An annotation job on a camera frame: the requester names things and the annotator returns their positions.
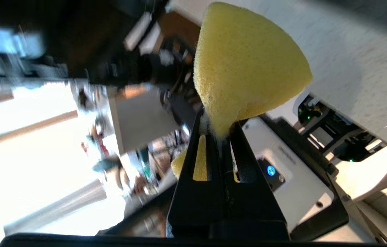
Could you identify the background person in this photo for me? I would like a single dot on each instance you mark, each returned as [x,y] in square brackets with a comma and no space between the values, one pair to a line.
[121,175]

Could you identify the yellow fish-shaped sponge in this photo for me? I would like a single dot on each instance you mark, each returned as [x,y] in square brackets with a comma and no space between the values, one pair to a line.
[248,61]

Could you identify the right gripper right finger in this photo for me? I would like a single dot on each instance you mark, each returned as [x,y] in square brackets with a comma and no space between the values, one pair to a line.
[255,209]

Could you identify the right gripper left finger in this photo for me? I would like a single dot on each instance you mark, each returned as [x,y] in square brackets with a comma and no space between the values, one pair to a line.
[197,206]

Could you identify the white black robot chassis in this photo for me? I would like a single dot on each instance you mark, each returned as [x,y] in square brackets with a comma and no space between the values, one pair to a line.
[300,192]

